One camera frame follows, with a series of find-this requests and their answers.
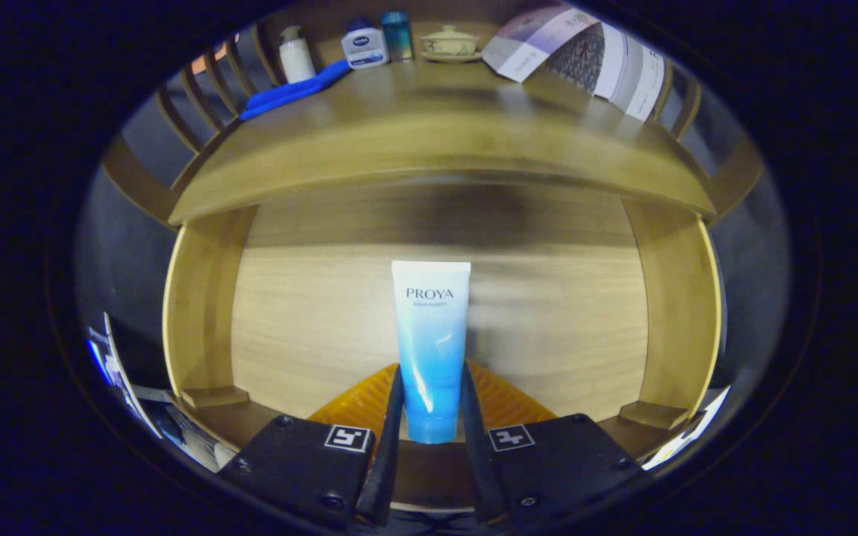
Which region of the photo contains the brown wooden cabinet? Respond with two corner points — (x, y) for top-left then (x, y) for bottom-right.
(101, 0), (765, 228)

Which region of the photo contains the purple and white book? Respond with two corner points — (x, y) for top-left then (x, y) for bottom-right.
(482, 6), (601, 83)

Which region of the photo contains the wooden drawer with black knob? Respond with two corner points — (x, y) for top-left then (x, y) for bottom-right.
(163, 182), (722, 514)

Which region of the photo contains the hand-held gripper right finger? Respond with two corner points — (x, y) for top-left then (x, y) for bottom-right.
(461, 361), (646, 526)

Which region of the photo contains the wooden countertop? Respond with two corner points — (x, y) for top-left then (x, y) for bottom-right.
(168, 60), (716, 226)

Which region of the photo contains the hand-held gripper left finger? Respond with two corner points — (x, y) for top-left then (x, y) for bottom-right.
(219, 363), (406, 529)

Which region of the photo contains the blue and white tube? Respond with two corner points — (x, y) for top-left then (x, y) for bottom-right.
(391, 260), (471, 445)

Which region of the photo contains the white bottle with blue cap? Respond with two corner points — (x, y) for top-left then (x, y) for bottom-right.
(340, 18), (390, 70)

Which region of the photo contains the plain white book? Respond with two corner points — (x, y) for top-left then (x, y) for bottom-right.
(593, 33), (629, 103)

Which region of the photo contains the white spray bottle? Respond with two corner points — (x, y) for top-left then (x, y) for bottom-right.
(279, 26), (317, 84)

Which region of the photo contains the teal bottle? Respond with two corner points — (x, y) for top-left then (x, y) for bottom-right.
(381, 11), (414, 63)

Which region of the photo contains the folded blue cloth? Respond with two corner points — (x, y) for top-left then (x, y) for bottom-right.
(239, 60), (353, 122)

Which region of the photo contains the beige lidded ceramic cup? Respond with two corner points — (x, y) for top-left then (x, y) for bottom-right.
(419, 25), (483, 63)

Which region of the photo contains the pale floor clutter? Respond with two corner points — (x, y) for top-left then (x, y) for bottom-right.
(89, 313), (236, 471)

